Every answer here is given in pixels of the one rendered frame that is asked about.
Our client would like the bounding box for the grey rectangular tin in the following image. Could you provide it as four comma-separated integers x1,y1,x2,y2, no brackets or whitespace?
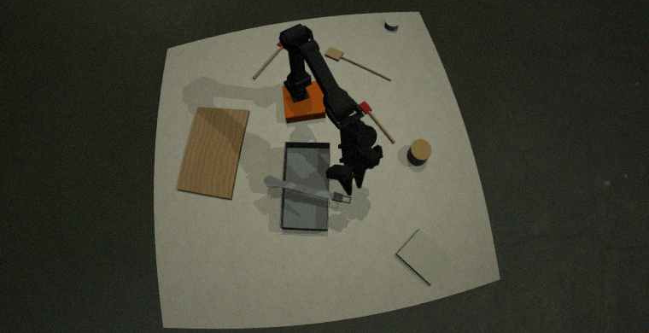
279,142,330,231

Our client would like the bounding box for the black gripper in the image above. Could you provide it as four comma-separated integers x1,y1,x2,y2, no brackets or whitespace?
326,141,367,196

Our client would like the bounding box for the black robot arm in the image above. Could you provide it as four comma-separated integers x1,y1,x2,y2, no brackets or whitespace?
279,24,383,169

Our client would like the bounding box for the short grey cylinder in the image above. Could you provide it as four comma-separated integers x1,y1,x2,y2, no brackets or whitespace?
384,17,399,32

